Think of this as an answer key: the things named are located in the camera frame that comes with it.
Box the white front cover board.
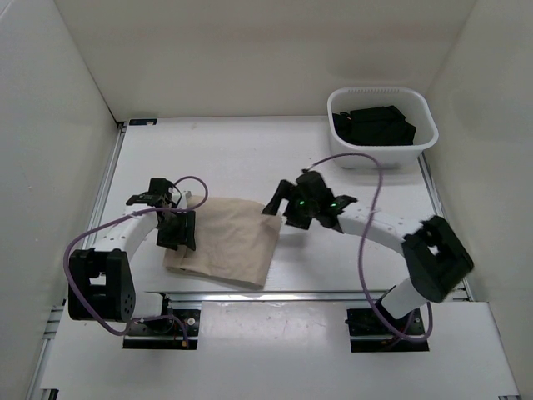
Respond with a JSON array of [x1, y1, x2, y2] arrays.
[[42, 302, 519, 399]]

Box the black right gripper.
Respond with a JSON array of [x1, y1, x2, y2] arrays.
[[262, 180, 318, 231]]

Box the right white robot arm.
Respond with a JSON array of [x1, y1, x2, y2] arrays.
[[262, 170, 474, 333]]

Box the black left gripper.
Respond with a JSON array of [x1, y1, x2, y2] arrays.
[[156, 208, 197, 250]]

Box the white plastic basket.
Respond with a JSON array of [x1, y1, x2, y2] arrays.
[[326, 87, 439, 169]]

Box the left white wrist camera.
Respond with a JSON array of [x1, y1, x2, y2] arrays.
[[173, 190, 191, 209]]

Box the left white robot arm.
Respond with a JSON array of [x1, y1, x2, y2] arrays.
[[67, 177, 196, 333]]

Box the folded black trousers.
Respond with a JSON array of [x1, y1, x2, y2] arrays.
[[332, 106, 416, 147]]

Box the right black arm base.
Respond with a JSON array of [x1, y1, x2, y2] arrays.
[[345, 308, 430, 353]]

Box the beige trousers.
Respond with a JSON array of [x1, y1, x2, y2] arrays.
[[163, 197, 282, 288]]

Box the aluminium table frame rail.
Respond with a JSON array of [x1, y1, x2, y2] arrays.
[[24, 118, 471, 400]]

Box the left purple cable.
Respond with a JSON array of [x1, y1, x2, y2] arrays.
[[62, 174, 209, 349]]

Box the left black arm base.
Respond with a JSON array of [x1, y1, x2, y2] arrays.
[[122, 302, 202, 351]]

